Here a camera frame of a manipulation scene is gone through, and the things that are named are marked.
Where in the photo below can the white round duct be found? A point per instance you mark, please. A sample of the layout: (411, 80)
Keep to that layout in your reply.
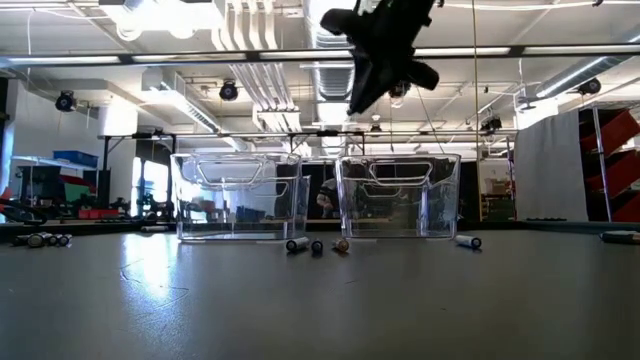
(150, 20)

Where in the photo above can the black aluminium rig frame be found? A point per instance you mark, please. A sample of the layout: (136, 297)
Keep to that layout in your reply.
(517, 50)

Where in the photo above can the clear plastic bin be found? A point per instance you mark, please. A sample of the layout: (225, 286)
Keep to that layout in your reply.
(295, 165)
(350, 165)

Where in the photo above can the silver ribbed duct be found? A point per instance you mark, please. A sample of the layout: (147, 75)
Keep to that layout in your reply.
(325, 85)

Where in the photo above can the red low box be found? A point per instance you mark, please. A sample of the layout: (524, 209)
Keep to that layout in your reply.
(97, 214)

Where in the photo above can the blue storage crate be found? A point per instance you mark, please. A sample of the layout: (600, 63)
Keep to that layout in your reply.
(75, 158)

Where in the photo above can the white ceiling pipe bundle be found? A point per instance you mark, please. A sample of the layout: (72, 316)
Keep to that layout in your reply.
(260, 75)

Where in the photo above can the black AAA battery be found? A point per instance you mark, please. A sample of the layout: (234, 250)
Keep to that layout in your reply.
(620, 237)
(317, 246)

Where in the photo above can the batteries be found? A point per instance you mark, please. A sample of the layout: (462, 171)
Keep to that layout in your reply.
(35, 240)

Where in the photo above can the black hanging camera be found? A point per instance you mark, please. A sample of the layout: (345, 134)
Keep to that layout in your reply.
(590, 86)
(400, 95)
(491, 124)
(66, 101)
(229, 91)

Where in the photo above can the black background rig frame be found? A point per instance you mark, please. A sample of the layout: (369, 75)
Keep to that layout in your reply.
(327, 133)

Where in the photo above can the red storage bin rack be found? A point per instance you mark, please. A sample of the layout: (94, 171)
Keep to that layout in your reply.
(620, 165)

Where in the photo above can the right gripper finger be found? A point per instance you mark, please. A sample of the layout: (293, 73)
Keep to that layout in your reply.
(361, 85)
(381, 82)

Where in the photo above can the person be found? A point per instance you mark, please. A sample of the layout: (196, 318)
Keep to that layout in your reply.
(327, 197)

